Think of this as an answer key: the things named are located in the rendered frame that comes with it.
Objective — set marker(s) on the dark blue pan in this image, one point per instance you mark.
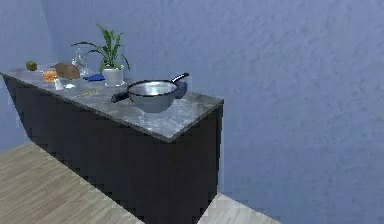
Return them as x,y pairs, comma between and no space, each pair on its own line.
181,87

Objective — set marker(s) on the black cabinet with marble top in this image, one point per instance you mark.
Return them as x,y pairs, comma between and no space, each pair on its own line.
140,166

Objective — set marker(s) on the green plant in white pot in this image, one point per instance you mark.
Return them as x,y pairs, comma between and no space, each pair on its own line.
111,63

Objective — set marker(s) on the blue flat cloth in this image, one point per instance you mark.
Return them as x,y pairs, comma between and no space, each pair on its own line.
94,78

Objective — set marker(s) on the thin yellow pencil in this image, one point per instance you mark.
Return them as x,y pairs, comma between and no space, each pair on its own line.
88,92

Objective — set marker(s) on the clear glass bottle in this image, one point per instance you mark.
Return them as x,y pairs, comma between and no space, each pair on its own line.
80,63

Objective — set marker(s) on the white small dish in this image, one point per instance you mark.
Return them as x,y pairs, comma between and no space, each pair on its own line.
69,86

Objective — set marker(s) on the brown bread loaf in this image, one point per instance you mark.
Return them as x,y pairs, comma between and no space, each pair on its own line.
67,70

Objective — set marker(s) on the small clear glass shaker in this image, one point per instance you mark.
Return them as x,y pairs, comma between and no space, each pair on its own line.
58,84

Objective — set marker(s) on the orange round food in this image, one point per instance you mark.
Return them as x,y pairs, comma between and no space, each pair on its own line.
49,76

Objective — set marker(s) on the green apple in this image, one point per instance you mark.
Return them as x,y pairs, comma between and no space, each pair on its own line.
31,65

